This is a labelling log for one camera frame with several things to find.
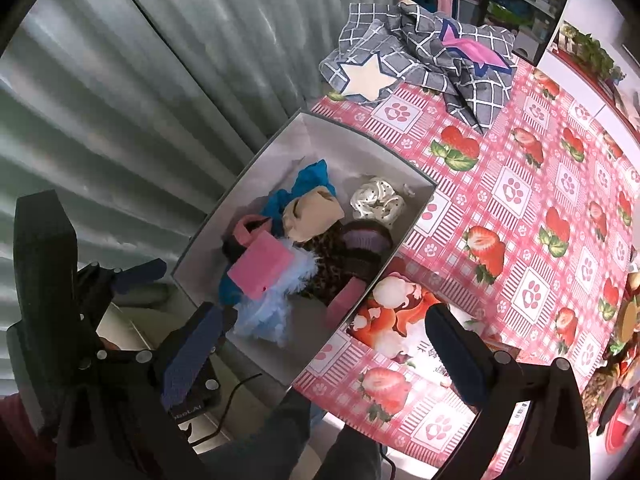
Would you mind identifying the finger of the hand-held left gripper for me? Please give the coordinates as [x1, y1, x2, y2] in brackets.
[75, 258, 168, 301]

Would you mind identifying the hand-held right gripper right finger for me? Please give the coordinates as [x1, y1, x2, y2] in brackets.
[425, 303, 592, 480]

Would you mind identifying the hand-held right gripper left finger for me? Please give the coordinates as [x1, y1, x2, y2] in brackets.
[55, 301, 240, 480]

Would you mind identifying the light blue fluffy cloth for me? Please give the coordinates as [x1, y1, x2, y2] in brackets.
[232, 240, 323, 348]

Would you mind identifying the pink brown soft sock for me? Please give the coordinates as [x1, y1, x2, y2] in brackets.
[222, 214, 273, 263]

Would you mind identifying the purple brown knit scrunchie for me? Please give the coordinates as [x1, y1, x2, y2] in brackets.
[340, 219, 396, 281]

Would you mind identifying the leopard print scrunchie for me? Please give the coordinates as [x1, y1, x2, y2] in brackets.
[295, 230, 373, 306]

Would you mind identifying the beige soft cloth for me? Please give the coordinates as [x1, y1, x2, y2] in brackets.
[281, 186, 346, 242]

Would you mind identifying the white dotted scrunchie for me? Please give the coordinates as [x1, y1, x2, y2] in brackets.
[349, 175, 407, 225]

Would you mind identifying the grey cardboard box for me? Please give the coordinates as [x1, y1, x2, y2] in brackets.
[170, 107, 437, 388]

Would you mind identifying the person's left forearm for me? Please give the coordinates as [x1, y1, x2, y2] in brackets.
[0, 394, 58, 480]

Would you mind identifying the red patterned packet with barcode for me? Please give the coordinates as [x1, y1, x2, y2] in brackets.
[345, 270, 506, 391]

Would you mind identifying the strawberry print pink tablecloth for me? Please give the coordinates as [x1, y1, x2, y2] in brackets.
[292, 57, 640, 480]

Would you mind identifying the red round snack tray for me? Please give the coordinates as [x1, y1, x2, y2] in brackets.
[580, 260, 640, 453]

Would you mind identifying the grey checked star cloth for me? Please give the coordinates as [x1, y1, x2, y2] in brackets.
[319, 0, 518, 135]

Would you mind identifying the green plant decoration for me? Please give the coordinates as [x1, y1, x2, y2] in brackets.
[557, 22, 626, 83]

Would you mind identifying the black cable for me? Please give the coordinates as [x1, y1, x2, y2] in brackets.
[190, 372, 263, 448]

